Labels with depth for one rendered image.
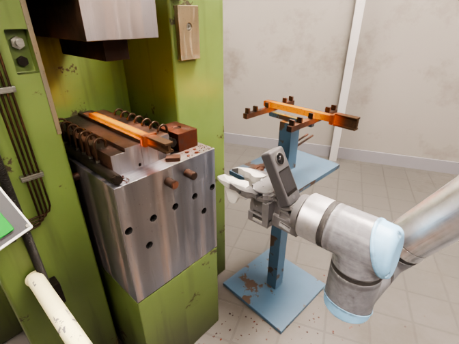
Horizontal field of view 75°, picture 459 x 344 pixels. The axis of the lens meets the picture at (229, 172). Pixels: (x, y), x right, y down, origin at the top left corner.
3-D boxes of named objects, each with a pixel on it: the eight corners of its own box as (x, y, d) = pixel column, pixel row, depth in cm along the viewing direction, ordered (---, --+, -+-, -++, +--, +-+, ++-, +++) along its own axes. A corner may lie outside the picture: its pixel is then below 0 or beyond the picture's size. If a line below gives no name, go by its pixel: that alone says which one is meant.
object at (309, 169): (339, 168, 134) (339, 164, 133) (285, 202, 109) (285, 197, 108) (285, 149, 153) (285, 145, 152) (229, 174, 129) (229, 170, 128)
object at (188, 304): (218, 320, 146) (217, 246, 124) (154, 382, 121) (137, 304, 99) (152, 263, 179) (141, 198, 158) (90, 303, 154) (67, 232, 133)
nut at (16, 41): (33, 67, 74) (24, 35, 70) (21, 67, 72) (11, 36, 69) (29, 65, 75) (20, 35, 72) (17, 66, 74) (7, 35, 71)
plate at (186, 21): (200, 58, 109) (198, 5, 102) (181, 61, 103) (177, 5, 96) (197, 58, 111) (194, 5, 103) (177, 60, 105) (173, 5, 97)
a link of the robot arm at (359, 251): (382, 295, 47) (398, 248, 43) (311, 258, 55) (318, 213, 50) (399, 263, 53) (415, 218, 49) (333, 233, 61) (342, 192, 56)
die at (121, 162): (171, 155, 98) (168, 131, 94) (114, 177, 84) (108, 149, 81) (107, 127, 123) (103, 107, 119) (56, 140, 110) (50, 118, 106)
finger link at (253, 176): (231, 186, 74) (256, 203, 67) (231, 164, 71) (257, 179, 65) (241, 182, 75) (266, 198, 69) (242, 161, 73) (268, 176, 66)
